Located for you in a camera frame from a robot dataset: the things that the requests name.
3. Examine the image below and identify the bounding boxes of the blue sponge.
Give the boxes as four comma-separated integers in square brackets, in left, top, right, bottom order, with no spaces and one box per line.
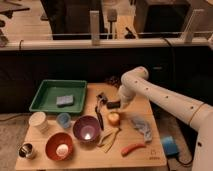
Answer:
[56,95,74,106]

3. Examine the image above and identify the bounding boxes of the brown pine cone bunch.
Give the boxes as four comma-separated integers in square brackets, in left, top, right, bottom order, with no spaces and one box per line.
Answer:
[105,76,121,88]

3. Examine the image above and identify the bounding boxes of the blue grey cloth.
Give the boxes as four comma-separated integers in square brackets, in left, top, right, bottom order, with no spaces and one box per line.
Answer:
[131,116,152,142]

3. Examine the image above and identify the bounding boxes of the yellow toy fruit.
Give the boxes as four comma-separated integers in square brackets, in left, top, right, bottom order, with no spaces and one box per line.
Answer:
[107,112,120,126]

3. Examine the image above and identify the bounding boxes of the small blue cup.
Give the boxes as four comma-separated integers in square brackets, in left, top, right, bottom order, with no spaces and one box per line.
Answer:
[56,113,71,129]

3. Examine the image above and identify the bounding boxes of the white paper cup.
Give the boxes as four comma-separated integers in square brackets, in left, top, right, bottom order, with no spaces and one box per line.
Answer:
[28,112,48,133]

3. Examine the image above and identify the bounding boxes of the black cable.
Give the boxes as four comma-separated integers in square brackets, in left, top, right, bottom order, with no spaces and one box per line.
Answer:
[160,36,177,79]

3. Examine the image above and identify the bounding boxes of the purple bowl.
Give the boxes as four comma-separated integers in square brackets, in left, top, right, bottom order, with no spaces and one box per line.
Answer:
[73,115,101,142]

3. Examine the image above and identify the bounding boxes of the black handled peeler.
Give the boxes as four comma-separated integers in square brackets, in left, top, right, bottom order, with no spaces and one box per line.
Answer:
[95,93,108,129]

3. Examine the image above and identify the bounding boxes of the green plastic tray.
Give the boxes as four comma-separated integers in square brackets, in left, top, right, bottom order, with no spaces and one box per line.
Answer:
[29,80,87,115]

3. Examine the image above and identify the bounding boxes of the small metal cup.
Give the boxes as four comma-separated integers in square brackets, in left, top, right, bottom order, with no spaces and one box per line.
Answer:
[18,143,36,159]

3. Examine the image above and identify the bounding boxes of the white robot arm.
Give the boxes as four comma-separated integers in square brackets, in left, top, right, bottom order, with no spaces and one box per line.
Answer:
[118,66,213,171]

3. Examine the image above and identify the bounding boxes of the black eraser block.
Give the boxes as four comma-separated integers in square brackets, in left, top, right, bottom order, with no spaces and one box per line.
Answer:
[106,101,120,109]

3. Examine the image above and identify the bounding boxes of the red bowl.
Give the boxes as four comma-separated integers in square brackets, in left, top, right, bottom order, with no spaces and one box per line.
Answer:
[45,132,73,161]

